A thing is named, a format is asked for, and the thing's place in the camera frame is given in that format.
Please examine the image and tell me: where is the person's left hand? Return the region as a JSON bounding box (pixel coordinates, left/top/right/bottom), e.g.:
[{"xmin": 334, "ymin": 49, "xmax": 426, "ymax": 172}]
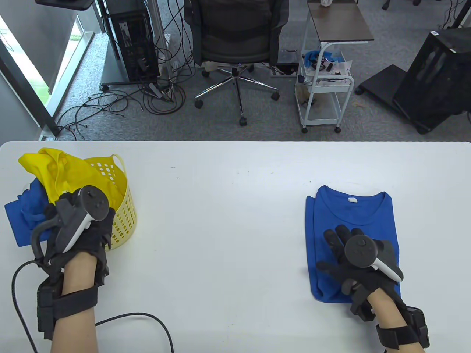
[{"xmin": 35, "ymin": 189, "xmax": 116, "ymax": 285}]

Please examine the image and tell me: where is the person's right hand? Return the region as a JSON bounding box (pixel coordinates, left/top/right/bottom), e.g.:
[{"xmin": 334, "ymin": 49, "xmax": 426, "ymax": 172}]
[{"xmin": 316, "ymin": 225, "xmax": 407, "ymax": 322}]

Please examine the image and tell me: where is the grey handheld controller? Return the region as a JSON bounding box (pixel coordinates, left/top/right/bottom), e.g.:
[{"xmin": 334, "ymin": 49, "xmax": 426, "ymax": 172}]
[
  {"xmin": 31, "ymin": 186, "xmax": 110, "ymax": 260},
  {"xmin": 344, "ymin": 235, "xmax": 404, "ymax": 283}
]

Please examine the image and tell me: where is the blue t-shirt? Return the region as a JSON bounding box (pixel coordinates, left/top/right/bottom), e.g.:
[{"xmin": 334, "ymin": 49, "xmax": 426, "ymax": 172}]
[
  {"xmin": 305, "ymin": 185, "xmax": 401, "ymax": 304},
  {"xmin": 4, "ymin": 178, "xmax": 56, "ymax": 247}
]

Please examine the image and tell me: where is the yellow t-shirt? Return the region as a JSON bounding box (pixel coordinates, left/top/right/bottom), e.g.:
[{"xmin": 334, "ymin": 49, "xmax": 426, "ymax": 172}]
[{"xmin": 18, "ymin": 148, "xmax": 124, "ymax": 206}]

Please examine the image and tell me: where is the person's left forearm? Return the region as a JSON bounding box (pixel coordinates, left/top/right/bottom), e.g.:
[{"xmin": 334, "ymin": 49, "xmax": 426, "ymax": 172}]
[{"xmin": 50, "ymin": 253, "xmax": 100, "ymax": 353}]

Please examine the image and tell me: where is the person's right forearm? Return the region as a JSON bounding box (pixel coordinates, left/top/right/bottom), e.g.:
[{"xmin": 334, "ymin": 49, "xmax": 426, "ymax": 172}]
[{"xmin": 366, "ymin": 289, "xmax": 411, "ymax": 353}]

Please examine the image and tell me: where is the yellow perforated laundry basket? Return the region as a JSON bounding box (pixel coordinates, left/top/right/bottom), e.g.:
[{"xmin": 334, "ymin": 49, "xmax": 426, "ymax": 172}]
[{"xmin": 85, "ymin": 154, "xmax": 137, "ymax": 250}]

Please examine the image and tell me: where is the white rolling utility cart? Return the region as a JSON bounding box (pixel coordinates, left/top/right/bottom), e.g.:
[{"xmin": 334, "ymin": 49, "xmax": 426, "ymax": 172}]
[{"xmin": 294, "ymin": 41, "xmax": 355, "ymax": 135}]

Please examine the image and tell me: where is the grey rolling desk base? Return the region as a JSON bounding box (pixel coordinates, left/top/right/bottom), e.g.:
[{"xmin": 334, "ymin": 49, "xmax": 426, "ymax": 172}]
[{"xmin": 100, "ymin": 37, "xmax": 162, "ymax": 92}]

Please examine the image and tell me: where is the brown bag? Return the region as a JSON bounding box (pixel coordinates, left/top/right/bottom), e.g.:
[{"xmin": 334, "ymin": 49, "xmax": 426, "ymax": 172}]
[{"xmin": 296, "ymin": 83, "xmax": 317, "ymax": 109}]

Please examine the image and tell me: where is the black wheeled platform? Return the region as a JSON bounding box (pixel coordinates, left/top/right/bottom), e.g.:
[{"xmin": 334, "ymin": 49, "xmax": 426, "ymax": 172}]
[{"xmin": 355, "ymin": 64, "xmax": 409, "ymax": 111}]

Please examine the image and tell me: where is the black computer tower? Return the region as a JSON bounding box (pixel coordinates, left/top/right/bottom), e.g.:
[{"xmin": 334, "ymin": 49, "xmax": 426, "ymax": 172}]
[{"xmin": 107, "ymin": 0, "xmax": 160, "ymax": 82}]

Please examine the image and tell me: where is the clear bag of papers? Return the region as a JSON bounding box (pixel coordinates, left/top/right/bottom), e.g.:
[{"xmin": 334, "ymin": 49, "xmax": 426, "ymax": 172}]
[{"xmin": 316, "ymin": 59, "xmax": 353, "ymax": 87}]

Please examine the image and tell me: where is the black computer case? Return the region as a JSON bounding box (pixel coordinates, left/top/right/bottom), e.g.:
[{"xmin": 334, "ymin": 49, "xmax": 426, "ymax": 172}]
[{"xmin": 393, "ymin": 28, "xmax": 471, "ymax": 135}]

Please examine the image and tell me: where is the blue cloth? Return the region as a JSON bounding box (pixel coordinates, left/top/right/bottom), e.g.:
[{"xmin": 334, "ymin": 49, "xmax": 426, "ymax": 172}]
[{"xmin": 304, "ymin": 51, "xmax": 344, "ymax": 68}]

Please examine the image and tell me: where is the black floor box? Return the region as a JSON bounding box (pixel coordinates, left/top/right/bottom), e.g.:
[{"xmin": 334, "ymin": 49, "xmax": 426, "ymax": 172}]
[{"xmin": 274, "ymin": 50, "xmax": 299, "ymax": 78}]

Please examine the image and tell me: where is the black mesh office chair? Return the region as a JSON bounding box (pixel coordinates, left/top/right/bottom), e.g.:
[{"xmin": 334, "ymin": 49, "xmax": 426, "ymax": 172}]
[{"xmin": 183, "ymin": 0, "xmax": 290, "ymax": 127}]

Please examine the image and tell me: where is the black desk top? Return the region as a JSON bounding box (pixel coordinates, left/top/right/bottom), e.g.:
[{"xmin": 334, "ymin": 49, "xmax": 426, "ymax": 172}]
[{"xmin": 35, "ymin": 0, "xmax": 97, "ymax": 11}]

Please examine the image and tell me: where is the brown top side table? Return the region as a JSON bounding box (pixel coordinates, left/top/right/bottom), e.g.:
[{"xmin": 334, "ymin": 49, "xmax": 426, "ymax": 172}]
[{"xmin": 302, "ymin": 0, "xmax": 375, "ymax": 46}]

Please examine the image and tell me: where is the black chair base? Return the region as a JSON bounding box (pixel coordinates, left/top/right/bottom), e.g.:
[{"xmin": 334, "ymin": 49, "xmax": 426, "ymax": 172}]
[{"xmin": 382, "ymin": 0, "xmax": 423, "ymax": 11}]

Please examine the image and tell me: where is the black stand pole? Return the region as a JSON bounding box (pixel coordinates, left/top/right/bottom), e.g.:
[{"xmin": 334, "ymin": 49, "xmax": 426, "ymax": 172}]
[{"xmin": 440, "ymin": 0, "xmax": 471, "ymax": 30}]

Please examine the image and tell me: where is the black wrist camera strap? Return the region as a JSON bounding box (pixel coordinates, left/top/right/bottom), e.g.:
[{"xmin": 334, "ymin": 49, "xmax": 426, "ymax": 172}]
[
  {"xmin": 37, "ymin": 274, "xmax": 99, "ymax": 340},
  {"xmin": 375, "ymin": 307, "xmax": 430, "ymax": 350}
]

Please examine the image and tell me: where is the tangle of black floor cables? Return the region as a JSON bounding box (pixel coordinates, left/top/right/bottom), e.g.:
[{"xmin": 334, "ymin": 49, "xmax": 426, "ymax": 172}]
[{"xmin": 55, "ymin": 0, "xmax": 197, "ymax": 142}]

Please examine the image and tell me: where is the black window frame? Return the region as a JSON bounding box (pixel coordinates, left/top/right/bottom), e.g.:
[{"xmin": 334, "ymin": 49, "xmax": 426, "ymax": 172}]
[{"xmin": 0, "ymin": 48, "xmax": 61, "ymax": 137}]

